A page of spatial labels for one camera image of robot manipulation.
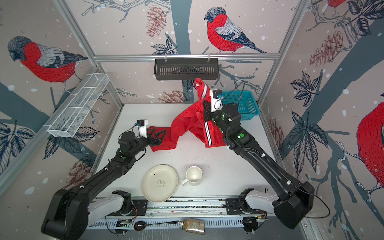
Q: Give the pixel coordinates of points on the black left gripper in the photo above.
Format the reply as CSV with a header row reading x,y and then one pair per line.
x,y
157,141

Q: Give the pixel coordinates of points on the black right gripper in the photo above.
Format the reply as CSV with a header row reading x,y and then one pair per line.
x,y
209,111

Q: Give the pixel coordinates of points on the red trousers with striped trim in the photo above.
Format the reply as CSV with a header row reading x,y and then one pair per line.
x,y
192,120

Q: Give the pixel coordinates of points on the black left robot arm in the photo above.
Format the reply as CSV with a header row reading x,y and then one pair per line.
x,y
72,211

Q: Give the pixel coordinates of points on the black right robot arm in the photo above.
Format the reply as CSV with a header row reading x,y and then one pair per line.
x,y
294,198

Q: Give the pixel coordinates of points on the teal plastic basket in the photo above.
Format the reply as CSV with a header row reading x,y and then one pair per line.
x,y
247,105

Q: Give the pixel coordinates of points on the cream round plate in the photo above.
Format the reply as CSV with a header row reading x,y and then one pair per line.
x,y
160,183

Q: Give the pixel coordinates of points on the cream ceramic mug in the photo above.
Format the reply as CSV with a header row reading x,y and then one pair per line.
x,y
194,176

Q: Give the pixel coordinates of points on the black spoon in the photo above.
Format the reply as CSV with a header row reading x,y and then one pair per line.
x,y
141,225

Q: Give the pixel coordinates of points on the glass jar with grains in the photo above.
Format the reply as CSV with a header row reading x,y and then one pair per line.
x,y
193,226

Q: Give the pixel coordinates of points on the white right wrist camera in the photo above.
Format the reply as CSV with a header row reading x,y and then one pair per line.
x,y
216,99

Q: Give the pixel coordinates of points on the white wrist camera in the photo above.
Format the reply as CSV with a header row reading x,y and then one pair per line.
x,y
142,126
216,99

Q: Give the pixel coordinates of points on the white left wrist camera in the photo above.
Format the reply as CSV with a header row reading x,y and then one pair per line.
x,y
142,126

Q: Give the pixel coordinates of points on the black hanging wall basket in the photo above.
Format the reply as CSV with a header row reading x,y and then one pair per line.
x,y
186,69

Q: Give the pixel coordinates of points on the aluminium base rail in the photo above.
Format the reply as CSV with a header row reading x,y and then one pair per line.
x,y
175,209

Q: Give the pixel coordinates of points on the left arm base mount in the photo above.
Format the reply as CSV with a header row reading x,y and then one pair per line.
x,y
130,207

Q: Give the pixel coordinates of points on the white wire mesh shelf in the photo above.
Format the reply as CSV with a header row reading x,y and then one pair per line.
x,y
71,118

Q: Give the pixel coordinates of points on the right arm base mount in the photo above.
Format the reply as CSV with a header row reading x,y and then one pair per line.
x,y
240,206

